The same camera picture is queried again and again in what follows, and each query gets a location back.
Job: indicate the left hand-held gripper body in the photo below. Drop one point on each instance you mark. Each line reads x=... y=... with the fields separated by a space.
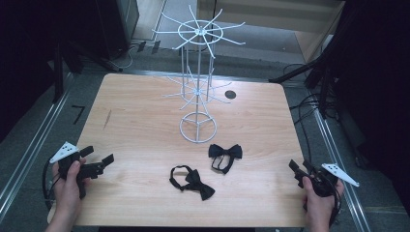
x=73 y=165

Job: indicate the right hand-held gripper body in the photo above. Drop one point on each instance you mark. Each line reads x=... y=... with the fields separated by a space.
x=325 y=181

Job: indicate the black bow tie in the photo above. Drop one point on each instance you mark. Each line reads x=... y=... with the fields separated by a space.
x=225 y=156
x=193 y=182

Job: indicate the person's right hand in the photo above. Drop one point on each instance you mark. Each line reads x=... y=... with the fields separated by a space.
x=318 y=204

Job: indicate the person's left hand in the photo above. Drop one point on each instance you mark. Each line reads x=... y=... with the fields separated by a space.
x=68 y=190

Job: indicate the black stand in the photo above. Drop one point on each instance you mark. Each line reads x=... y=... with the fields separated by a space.
x=322 y=74
x=59 y=64

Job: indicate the black round table grommet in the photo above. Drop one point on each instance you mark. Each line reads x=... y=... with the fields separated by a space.
x=230 y=94

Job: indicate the dark cabinet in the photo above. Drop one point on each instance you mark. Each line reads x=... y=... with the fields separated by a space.
x=121 y=25

